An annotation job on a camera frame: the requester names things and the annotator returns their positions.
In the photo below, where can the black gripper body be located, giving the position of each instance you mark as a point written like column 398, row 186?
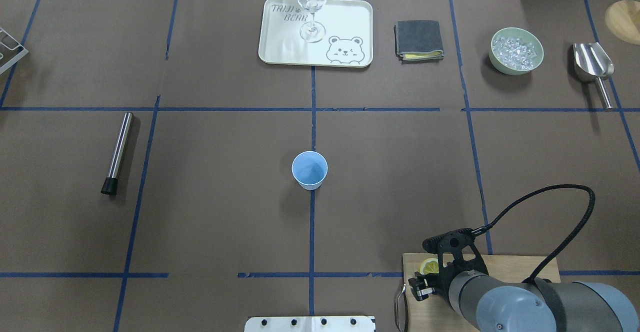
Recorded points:
column 442, row 285

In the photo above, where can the yellow lemon half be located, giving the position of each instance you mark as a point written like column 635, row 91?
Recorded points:
column 429, row 265

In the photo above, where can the steel muddler black tip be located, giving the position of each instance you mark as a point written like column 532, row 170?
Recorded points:
column 110, row 184

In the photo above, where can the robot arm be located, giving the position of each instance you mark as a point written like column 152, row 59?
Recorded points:
column 535, row 304

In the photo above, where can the light blue paper cup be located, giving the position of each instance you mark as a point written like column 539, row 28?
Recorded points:
column 309, row 169

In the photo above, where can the wooden cutting board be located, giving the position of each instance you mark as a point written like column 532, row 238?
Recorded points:
column 434, row 313

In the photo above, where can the green bowl of ice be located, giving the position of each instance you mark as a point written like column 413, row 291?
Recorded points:
column 514, row 51

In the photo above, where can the grey folded cloth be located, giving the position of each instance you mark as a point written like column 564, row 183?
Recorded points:
column 418, row 40

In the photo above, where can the steel ice scoop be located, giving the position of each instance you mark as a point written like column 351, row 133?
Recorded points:
column 593, row 65

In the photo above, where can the cream bear serving tray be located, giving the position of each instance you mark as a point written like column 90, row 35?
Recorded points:
column 348, row 41

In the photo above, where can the round wooden stand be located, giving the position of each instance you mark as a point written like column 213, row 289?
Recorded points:
column 623, row 20

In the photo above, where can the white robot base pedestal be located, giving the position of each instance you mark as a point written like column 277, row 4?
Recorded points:
column 311, row 323

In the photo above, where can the white wire cup rack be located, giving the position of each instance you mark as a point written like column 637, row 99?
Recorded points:
column 11, row 51

